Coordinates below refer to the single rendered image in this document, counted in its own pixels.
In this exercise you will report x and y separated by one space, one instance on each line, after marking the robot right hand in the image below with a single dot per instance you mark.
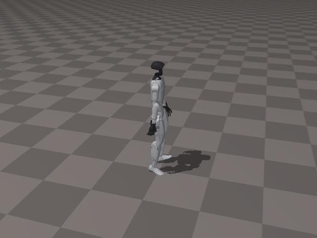
152 129

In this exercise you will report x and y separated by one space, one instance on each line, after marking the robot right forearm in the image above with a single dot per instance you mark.
154 113

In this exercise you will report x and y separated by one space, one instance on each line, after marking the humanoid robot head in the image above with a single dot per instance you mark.
158 65

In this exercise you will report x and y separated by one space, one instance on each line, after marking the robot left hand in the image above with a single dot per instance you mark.
167 109

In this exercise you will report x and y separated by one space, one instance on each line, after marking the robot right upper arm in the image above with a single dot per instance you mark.
155 93

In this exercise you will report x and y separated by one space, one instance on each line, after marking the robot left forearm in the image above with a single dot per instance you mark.
164 102

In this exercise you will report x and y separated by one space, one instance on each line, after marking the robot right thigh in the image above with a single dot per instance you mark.
160 133

